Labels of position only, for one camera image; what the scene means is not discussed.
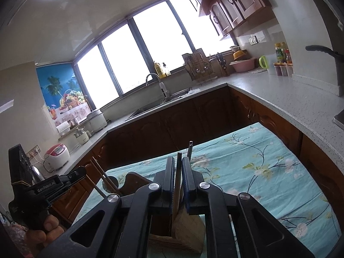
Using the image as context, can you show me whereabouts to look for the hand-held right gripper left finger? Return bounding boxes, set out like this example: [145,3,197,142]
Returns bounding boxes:
[36,156,177,258]

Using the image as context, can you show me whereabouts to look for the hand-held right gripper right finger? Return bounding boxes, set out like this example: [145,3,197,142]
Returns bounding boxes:
[181,156,315,258]

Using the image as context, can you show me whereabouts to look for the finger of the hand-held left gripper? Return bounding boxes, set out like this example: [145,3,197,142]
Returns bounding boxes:
[58,166,88,187]

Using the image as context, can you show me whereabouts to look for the silver metal spoon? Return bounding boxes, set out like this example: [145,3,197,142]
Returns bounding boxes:
[102,176,119,194]

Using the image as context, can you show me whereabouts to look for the wooden utensil holder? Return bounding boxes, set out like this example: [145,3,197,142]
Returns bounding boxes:
[120,171,207,256]

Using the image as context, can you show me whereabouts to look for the person's left hand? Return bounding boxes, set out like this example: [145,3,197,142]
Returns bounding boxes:
[25,215,65,255]

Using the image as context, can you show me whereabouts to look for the steel kettle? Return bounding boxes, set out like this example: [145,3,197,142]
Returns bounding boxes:
[31,165,46,184]

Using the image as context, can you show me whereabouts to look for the red and white rice cooker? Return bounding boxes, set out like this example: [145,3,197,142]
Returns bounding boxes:
[44,144,71,170]

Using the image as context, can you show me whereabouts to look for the small white electric kettle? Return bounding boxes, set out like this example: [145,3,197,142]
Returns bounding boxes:
[74,128,92,146]

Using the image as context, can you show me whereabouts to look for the paper towel roll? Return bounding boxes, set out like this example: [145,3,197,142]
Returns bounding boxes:
[57,121,71,136]

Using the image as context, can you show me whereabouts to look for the person's floral clothing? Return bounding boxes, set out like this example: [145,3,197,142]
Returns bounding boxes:
[0,215,28,258]

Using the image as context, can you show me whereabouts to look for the large white rice cooker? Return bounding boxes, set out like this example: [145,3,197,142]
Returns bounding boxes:
[86,109,109,134]

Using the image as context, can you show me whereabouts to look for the teal floral tablecloth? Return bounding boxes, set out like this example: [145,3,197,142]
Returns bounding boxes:
[74,122,339,258]

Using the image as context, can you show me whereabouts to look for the steel kitchen sink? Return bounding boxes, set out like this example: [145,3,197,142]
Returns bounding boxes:
[125,87,193,121]

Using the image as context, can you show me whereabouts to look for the chrome kitchen faucet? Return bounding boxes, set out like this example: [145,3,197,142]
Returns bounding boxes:
[146,73,170,99]

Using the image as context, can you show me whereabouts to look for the dish rack with cutting board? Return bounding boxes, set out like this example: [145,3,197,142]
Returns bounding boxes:
[182,48,218,83]

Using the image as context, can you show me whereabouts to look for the knife block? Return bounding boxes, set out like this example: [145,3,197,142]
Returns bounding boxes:
[215,52,230,77]

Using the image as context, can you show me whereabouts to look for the pink plastic basin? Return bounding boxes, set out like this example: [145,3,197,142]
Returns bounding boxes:
[229,58,255,73]

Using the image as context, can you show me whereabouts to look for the kitchen window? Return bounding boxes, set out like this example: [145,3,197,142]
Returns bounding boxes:
[74,0,237,108]

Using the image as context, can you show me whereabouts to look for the yellow-capped green label bottle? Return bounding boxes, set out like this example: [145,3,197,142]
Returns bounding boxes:
[274,42,287,64]

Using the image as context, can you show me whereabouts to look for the fruit and palm wall poster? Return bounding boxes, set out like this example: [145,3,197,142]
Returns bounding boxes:
[36,64,91,127]

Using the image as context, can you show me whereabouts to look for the brown wooden wall cabinets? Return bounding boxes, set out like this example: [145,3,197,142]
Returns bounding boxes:
[175,0,277,41]

